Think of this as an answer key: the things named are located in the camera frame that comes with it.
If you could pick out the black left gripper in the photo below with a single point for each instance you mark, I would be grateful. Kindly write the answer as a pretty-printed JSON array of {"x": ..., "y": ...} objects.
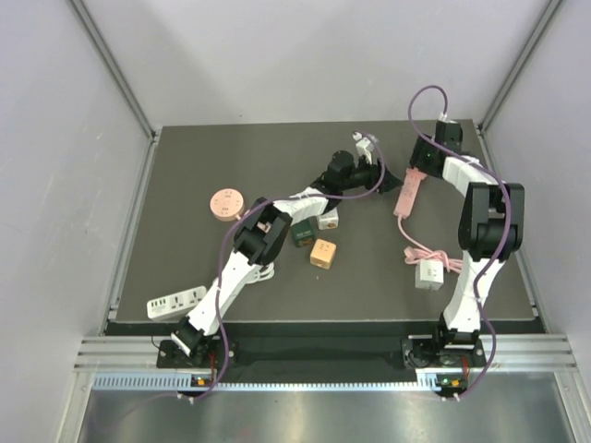
[{"x": 374, "y": 172}]

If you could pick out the pink power strip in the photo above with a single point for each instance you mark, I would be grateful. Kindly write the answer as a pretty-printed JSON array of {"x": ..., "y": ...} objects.
[{"x": 408, "y": 193}]

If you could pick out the white tiger cube plug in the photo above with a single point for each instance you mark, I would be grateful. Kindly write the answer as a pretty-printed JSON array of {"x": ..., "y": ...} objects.
[{"x": 329, "y": 220}]

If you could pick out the green wooden hexagon socket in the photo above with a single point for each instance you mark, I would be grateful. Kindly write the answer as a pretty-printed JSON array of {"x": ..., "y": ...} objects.
[{"x": 303, "y": 233}]

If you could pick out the orange cube adapter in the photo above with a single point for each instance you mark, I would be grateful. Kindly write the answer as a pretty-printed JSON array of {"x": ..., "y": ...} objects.
[{"x": 322, "y": 254}]

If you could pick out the pink round socket base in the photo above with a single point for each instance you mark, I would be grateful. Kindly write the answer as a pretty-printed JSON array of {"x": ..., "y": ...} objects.
[{"x": 227, "y": 204}]

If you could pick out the white power strip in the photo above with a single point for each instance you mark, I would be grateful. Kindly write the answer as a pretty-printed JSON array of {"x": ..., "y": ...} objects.
[{"x": 174, "y": 304}]

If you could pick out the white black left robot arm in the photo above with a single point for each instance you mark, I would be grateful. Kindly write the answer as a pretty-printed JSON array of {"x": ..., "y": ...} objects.
[{"x": 257, "y": 239}]

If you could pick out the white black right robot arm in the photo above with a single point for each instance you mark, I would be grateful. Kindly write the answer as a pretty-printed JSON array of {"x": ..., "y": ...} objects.
[{"x": 491, "y": 228}]

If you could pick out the white cube adapter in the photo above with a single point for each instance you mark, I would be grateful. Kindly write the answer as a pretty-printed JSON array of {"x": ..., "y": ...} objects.
[{"x": 429, "y": 274}]

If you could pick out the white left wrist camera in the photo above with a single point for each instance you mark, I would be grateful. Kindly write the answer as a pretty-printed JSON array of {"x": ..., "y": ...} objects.
[{"x": 365, "y": 147}]

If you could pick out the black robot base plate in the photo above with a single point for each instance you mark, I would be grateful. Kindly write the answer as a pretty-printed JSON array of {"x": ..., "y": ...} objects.
[{"x": 322, "y": 352}]

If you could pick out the grey cable duct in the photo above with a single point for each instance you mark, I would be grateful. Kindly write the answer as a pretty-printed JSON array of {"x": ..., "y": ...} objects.
[{"x": 186, "y": 382}]

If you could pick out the aluminium frame rail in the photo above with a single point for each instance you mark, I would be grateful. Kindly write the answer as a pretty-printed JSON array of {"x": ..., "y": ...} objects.
[{"x": 514, "y": 353}]

